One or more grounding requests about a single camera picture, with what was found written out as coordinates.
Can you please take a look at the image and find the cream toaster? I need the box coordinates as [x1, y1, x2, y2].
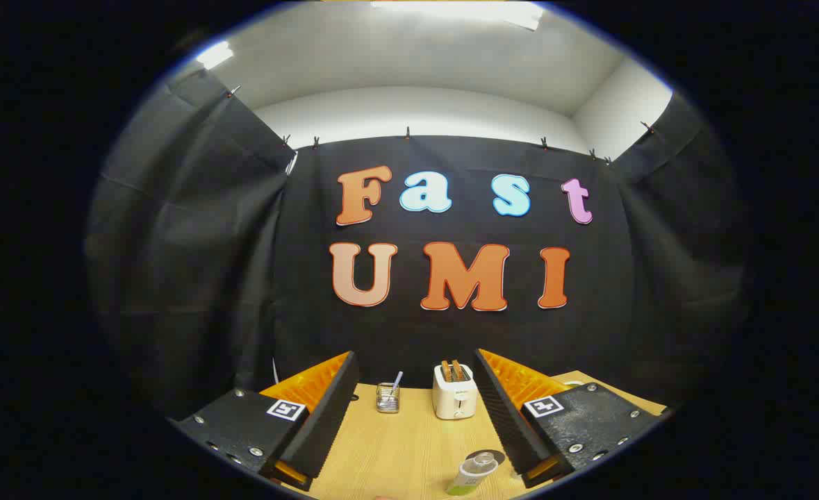
[432, 362, 479, 420]

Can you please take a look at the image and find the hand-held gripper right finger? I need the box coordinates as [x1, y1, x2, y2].
[474, 348, 674, 489]

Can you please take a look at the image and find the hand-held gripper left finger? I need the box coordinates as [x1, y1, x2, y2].
[168, 351, 361, 492]

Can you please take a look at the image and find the ceiling light panel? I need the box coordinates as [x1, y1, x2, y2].
[196, 40, 235, 70]
[371, 0, 545, 32]

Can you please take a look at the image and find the wooden table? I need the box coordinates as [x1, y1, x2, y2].
[260, 370, 668, 500]

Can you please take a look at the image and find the clear bottle with white label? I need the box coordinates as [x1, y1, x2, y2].
[446, 451, 500, 496]

